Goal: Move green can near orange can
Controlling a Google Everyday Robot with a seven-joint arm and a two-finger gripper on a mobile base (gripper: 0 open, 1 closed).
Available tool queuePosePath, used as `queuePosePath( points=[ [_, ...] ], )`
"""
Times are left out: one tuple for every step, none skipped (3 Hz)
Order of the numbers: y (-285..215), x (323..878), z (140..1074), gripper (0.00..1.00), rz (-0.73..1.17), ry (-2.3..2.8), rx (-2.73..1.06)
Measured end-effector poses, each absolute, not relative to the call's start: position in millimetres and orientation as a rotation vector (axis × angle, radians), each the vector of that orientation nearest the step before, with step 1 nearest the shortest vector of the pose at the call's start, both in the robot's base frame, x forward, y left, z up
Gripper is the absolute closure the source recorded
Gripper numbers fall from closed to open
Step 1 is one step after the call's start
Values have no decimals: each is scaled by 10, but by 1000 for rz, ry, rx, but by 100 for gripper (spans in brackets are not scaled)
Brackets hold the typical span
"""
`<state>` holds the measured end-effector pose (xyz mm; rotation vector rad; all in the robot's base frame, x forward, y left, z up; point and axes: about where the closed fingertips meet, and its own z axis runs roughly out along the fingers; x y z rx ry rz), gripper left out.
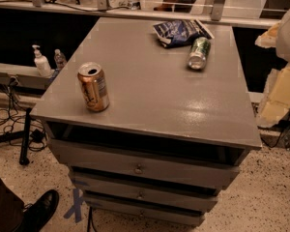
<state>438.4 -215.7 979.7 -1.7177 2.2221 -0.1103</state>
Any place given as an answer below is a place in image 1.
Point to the blue tape cross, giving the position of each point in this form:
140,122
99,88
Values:
77,210

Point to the black stand leg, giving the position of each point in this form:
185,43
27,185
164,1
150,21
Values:
24,135

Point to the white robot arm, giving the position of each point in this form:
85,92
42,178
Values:
275,103

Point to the blue chip bag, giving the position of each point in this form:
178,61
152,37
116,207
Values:
181,32

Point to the black leather shoe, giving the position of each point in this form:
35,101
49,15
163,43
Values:
37,215

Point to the green soda can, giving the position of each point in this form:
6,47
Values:
199,53

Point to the white pump bottle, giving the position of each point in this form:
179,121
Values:
41,62

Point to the grey drawer cabinet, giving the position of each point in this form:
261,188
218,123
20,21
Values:
171,138

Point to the orange soda can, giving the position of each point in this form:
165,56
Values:
93,86

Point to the clear water bottle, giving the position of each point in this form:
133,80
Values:
60,59

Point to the brown trouser leg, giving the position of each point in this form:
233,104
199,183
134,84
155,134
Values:
11,214

